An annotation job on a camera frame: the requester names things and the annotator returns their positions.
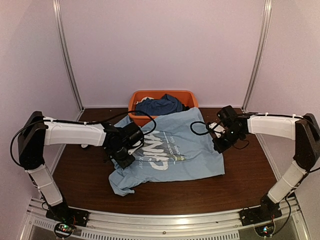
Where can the aluminium corner post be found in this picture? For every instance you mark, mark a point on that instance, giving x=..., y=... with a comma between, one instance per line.
x=65, y=54
x=264, y=30

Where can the aluminium front rail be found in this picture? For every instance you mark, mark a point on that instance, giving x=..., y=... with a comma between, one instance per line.
x=223, y=225

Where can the right aluminium corner post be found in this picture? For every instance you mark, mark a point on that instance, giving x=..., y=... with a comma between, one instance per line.
x=264, y=30

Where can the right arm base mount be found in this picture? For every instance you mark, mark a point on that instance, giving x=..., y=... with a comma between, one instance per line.
x=255, y=215

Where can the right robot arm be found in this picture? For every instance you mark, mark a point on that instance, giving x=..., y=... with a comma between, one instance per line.
x=252, y=169

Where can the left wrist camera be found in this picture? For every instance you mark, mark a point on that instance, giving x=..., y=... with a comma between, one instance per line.
x=126, y=139

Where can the left aluminium corner post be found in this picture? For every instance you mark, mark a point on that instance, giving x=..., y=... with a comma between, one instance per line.
x=65, y=54

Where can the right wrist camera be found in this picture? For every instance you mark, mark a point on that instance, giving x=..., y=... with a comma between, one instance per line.
x=226, y=117

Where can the dark blue garment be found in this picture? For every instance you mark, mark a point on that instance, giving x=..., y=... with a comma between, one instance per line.
x=166, y=105

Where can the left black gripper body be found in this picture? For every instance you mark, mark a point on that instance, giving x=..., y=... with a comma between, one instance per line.
x=119, y=156

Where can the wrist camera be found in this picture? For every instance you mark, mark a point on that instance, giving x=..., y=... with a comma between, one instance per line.
x=126, y=139
x=226, y=117

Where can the black open brooch case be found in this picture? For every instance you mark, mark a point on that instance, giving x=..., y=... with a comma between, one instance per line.
x=84, y=146

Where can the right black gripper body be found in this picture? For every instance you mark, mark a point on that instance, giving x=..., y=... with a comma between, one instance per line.
x=231, y=139

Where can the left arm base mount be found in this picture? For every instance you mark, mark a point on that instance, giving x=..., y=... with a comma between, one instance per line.
x=68, y=215

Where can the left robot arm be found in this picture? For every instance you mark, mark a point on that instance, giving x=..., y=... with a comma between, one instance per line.
x=40, y=131

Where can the light blue printed t-shirt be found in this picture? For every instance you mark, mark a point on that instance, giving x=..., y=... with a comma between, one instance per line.
x=171, y=153

